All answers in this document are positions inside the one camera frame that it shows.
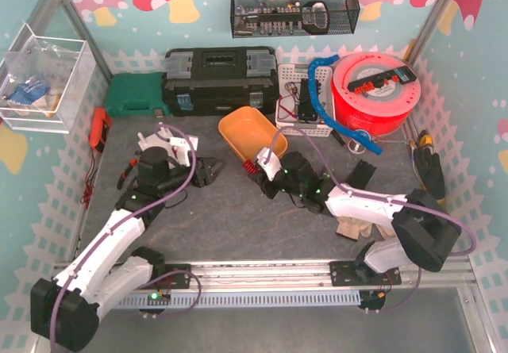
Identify orange plastic bin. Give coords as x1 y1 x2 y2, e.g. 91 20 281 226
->
218 106 278 163

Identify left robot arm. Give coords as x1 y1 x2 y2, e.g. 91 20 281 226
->
30 147 224 352

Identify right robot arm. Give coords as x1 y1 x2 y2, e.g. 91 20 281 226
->
243 148 461 282

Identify orange black pliers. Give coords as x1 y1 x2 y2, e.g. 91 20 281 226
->
117 159 138 190

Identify black ribbed block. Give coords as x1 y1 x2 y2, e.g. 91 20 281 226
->
345 159 376 190

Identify white tape roll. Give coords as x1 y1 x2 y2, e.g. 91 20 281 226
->
346 139 366 155

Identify beige work glove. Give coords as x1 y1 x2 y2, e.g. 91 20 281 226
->
336 217 395 241

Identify black toolbox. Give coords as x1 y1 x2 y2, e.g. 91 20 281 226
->
161 46 279 117

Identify green tool case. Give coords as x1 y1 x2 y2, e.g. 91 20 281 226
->
104 72 171 117

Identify white perforated basket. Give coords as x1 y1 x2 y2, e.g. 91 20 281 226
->
275 63 335 137

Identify orange multimeter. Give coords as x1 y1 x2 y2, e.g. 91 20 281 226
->
89 107 112 154

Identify orange filament spool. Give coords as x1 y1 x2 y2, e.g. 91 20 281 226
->
331 52 421 136

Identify black yellow work glove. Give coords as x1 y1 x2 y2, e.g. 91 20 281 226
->
413 147 445 205

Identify black terminal strip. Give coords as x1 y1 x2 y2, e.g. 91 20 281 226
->
347 66 417 94

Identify clear acrylic box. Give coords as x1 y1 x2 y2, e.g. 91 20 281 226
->
1 24 96 134

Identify blue white glove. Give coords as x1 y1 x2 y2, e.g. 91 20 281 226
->
7 76 50 107

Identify red test lead wire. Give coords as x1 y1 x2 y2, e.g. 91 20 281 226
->
279 95 299 123

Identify black metal bracket plate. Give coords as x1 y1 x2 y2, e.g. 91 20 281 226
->
297 79 318 123

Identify aluminium front rail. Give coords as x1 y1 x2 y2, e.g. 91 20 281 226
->
53 255 475 290

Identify blue corrugated hose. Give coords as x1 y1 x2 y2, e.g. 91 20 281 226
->
307 54 385 155

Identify black wire mesh basket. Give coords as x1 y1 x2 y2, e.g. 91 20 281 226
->
229 0 360 38

